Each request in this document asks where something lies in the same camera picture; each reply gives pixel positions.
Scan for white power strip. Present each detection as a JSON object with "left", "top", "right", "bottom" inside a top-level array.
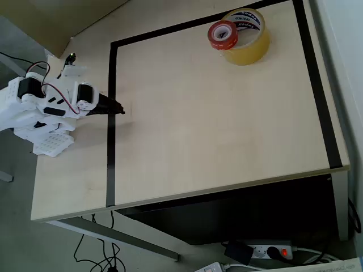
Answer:
[{"left": 193, "top": 261, "right": 225, "bottom": 272}]

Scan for black power adapter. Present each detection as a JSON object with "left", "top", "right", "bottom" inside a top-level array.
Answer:
[{"left": 224, "top": 240, "right": 254, "bottom": 266}]

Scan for grey table leg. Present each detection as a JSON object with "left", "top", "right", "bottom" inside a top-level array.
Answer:
[{"left": 331, "top": 169, "right": 349, "bottom": 241}]

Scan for grey power strip red switch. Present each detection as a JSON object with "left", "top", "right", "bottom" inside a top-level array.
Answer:
[{"left": 246, "top": 240, "right": 293, "bottom": 261}]

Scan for red tape roll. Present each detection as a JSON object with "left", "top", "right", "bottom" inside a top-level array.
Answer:
[{"left": 208, "top": 20, "right": 238, "bottom": 50}]

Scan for white camera mount green LED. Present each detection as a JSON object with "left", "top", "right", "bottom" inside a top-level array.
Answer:
[{"left": 58, "top": 52, "right": 87, "bottom": 78}]

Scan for large yellow tape roll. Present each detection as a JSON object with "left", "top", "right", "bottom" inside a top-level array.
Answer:
[{"left": 220, "top": 8, "right": 271, "bottom": 66}]

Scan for black round plug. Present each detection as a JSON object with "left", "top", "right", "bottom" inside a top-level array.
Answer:
[{"left": 266, "top": 245, "right": 281, "bottom": 260}]

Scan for black looped cable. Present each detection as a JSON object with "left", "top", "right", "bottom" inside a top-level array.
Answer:
[{"left": 347, "top": 197, "right": 362, "bottom": 233}]

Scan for red servo wire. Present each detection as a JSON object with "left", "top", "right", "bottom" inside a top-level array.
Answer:
[{"left": 27, "top": 62, "right": 81, "bottom": 116}]

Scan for black floor cables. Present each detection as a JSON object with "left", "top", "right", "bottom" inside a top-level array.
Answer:
[{"left": 73, "top": 210, "right": 126, "bottom": 272}]

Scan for grey table foot bar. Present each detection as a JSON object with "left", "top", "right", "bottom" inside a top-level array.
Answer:
[{"left": 47, "top": 215, "right": 181, "bottom": 262}]

